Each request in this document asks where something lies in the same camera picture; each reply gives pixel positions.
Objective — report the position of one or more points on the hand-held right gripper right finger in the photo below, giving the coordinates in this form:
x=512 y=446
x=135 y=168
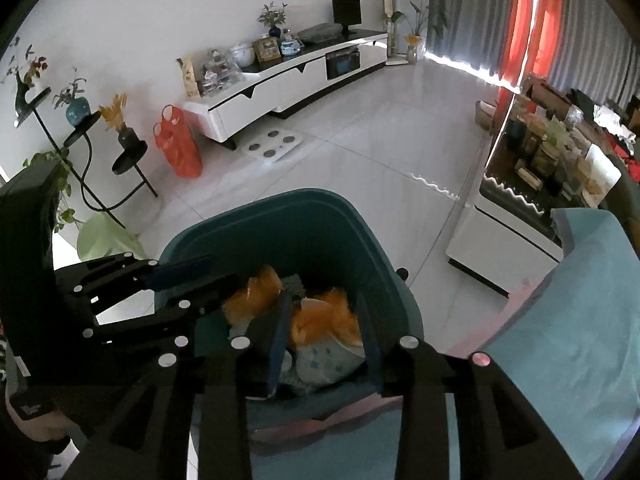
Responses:
x=371 y=355

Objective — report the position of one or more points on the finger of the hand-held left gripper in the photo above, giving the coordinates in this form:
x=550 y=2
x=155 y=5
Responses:
x=150 y=330
x=180 y=272

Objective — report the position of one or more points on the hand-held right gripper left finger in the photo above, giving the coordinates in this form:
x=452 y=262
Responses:
x=277 y=345

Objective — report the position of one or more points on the white blue-printed tissue pack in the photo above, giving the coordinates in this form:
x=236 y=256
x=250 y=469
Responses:
x=325 y=365

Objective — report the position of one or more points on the teal plastic trash bin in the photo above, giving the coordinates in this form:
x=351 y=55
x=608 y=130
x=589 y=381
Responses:
x=300 y=230

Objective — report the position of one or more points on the person's left hand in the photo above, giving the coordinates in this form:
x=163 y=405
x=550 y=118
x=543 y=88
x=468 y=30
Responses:
x=35 y=427

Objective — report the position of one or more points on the green trailing plant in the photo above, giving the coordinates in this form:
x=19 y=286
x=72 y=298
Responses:
x=62 y=180

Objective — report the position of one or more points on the black metal plant stand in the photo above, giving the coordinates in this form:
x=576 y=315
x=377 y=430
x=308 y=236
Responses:
x=129 y=160

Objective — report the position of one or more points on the red plastic bag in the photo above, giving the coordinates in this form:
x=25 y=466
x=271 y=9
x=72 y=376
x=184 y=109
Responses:
x=180 y=145

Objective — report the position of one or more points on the dark vase with yellow flowers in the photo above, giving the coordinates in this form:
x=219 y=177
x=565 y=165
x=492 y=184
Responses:
x=125 y=135

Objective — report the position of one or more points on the blue vase with plant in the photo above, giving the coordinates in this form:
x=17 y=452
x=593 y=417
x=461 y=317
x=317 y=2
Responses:
x=77 y=110

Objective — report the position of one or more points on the black vase with red flowers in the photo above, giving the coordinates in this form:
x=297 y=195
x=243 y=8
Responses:
x=25 y=95

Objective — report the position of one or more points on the white side cabinet with snacks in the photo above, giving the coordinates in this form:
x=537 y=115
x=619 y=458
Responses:
x=500 y=240

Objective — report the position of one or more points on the wooden plaque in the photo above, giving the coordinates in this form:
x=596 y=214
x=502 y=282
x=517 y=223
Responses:
x=189 y=77

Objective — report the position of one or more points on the white black tv cabinet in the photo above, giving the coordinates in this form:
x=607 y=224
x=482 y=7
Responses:
x=270 y=95

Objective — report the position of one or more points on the glass ornament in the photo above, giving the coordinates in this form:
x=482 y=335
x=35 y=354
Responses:
x=221 y=74

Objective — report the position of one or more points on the blue grey printed tablecloth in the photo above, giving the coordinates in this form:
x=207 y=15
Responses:
x=575 y=335

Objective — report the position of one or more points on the white ceramic jar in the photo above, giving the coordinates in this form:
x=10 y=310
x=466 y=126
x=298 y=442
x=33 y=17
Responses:
x=242 y=55

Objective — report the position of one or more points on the cluster of jars and packets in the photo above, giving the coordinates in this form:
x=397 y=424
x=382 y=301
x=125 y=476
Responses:
x=545 y=155

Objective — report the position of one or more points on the woven floor basket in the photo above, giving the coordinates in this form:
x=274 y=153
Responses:
x=486 y=114

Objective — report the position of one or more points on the dried flowers in vase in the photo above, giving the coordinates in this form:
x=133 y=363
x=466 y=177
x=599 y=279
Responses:
x=272 y=17

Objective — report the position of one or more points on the grey stone tray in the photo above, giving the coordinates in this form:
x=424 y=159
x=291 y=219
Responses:
x=320 y=33

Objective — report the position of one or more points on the white paper bag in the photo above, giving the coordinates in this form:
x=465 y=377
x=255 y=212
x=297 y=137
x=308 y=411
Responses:
x=602 y=175

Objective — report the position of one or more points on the black monitor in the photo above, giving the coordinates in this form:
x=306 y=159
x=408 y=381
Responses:
x=347 y=12

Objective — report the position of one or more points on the brown cardboard box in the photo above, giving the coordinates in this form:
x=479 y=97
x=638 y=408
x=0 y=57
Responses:
x=545 y=91

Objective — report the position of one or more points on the red cloth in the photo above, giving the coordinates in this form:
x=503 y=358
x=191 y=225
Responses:
x=631 y=160

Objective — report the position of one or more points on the black cloth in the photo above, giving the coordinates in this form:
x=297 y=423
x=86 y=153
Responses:
x=582 y=100

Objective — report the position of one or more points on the white cloth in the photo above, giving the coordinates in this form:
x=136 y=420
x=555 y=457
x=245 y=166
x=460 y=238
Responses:
x=617 y=122

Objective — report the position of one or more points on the tall leafy plant in vase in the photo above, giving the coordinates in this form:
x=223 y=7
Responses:
x=417 y=15

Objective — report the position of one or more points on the grey and orange curtain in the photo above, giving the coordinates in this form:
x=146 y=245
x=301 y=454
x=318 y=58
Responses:
x=585 y=25
x=470 y=15

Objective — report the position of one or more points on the wooden picture frame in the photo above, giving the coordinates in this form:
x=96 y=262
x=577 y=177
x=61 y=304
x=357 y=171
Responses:
x=267 y=51

